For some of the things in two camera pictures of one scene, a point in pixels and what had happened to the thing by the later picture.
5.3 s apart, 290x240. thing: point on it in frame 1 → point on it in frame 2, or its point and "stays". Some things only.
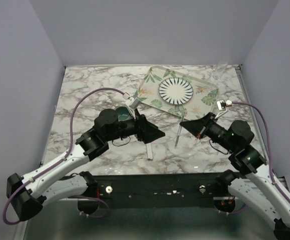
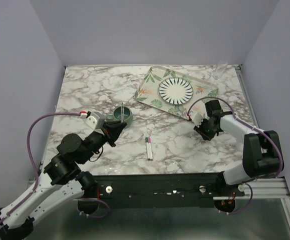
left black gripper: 148,132 → 112,130
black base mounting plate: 189,190 stays
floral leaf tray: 176,94 stays
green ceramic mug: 123,113 stays
